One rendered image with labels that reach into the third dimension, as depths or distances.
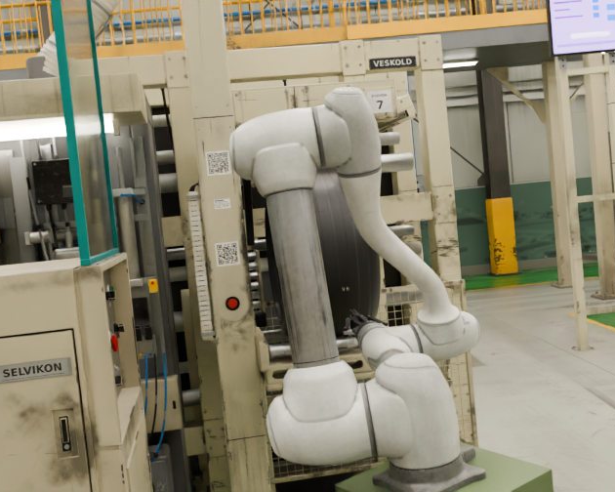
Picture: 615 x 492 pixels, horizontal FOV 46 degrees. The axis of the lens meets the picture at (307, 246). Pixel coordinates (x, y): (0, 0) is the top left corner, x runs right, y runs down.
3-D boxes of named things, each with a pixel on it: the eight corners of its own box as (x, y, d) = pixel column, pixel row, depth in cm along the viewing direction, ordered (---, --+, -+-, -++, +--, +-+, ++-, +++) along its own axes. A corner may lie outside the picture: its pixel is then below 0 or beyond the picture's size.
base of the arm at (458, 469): (503, 470, 154) (499, 445, 153) (423, 508, 143) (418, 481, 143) (446, 449, 170) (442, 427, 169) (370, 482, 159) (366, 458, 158)
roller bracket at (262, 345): (261, 372, 222) (258, 341, 221) (251, 349, 261) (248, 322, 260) (271, 371, 222) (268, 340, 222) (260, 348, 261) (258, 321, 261)
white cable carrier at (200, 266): (202, 340, 231) (186, 191, 228) (202, 338, 236) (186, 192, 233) (216, 339, 232) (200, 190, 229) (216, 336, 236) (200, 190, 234)
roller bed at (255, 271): (214, 335, 269) (206, 256, 268) (213, 329, 284) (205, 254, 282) (266, 329, 272) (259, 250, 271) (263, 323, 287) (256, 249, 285)
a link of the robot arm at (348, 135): (379, 156, 167) (321, 166, 167) (369, 78, 160) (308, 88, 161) (387, 171, 155) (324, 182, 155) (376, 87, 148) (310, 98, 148)
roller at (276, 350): (265, 352, 231) (266, 362, 227) (265, 342, 228) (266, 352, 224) (370, 339, 236) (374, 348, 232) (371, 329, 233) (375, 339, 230)
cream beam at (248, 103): (234, 131, 254) (229, 89, 254) (230, 139, 279) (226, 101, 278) (399, 117, 263) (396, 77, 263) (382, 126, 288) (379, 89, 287)
